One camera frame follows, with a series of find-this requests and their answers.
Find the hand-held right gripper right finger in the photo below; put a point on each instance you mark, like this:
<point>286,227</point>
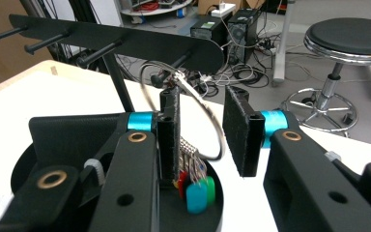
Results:
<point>241,135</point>

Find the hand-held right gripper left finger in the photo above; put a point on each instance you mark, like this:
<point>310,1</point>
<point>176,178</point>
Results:
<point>169,141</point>

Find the black key rack with tray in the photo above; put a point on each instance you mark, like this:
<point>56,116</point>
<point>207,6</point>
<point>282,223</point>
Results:
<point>148,45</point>

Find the white desk leg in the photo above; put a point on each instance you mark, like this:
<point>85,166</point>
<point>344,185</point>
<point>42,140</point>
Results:
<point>283,48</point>

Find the black computer tower green label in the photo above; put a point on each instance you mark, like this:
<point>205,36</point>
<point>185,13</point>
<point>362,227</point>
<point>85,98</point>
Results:
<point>207,30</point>

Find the white table mat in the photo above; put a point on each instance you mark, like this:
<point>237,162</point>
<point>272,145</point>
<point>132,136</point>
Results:
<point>61,96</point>

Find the white power strip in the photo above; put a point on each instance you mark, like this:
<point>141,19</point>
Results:
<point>223,9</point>

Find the round white table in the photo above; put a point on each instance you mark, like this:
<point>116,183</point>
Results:
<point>154,9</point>

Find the black round stool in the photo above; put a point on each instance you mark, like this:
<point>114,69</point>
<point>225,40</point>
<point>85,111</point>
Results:
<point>351,35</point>

